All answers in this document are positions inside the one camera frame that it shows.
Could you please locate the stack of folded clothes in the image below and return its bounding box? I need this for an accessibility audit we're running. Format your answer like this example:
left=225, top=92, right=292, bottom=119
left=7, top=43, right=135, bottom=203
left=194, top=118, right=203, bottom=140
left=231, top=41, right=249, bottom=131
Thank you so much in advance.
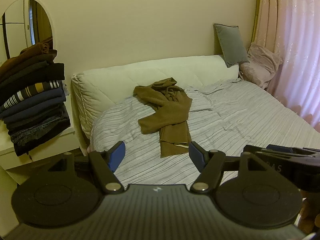
left=0, top=36, right=72, bottom=157

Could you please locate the oval wall mirror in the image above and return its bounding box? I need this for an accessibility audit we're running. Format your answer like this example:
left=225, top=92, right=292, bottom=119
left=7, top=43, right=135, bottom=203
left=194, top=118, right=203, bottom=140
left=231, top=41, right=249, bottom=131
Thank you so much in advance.
left=1, top=0, right=54, bottom=63

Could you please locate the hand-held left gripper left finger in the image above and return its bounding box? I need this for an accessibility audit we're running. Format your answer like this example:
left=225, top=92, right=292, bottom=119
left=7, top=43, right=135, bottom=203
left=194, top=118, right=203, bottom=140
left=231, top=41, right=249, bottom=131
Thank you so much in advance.
left=47, top=141, right=125, bottom=194

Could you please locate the bed with striped sheet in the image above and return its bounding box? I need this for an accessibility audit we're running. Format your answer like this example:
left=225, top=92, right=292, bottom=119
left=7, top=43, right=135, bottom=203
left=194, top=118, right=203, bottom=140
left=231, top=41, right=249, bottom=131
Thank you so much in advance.
left=89, top=79, right=320, bottom=188

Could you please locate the pink pillow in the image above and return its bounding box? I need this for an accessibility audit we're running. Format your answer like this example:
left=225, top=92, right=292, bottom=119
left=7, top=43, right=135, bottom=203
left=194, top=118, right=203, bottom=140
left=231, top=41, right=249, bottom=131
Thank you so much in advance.
left=239, top=42, right=283, bottom=89

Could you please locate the grey pillow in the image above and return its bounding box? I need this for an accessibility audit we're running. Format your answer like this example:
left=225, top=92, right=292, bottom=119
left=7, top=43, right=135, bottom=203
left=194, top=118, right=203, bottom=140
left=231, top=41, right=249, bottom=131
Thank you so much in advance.
left=213, top=23, right=250, bottom=68

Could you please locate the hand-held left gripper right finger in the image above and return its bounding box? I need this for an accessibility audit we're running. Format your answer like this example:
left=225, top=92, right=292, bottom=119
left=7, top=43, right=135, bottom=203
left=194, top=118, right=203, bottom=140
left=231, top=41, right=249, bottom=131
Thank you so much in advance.
left=189, top=141, right=267, bottom=194

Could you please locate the brown long-sleeved garment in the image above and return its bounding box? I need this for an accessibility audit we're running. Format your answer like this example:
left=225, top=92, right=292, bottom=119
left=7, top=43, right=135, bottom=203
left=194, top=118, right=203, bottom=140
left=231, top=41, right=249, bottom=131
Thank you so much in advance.
left=133, top=78, right=193, bottom=158

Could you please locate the pink curtain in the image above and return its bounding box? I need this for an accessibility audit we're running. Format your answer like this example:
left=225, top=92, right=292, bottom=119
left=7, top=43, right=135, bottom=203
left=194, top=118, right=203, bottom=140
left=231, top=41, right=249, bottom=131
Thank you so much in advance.
left=251, top=0, right=320, bottom=130

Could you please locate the white nightstand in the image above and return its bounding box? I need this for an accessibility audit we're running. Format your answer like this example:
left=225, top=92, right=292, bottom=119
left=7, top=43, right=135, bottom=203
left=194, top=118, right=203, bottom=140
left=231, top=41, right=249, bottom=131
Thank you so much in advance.
left=0, top=102, right=88, bottom=180

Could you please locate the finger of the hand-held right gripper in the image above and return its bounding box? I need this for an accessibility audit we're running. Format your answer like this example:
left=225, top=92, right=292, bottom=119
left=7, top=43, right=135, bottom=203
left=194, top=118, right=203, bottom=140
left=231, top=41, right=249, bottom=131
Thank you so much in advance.
left=243, top=144, right=320, bottom=158

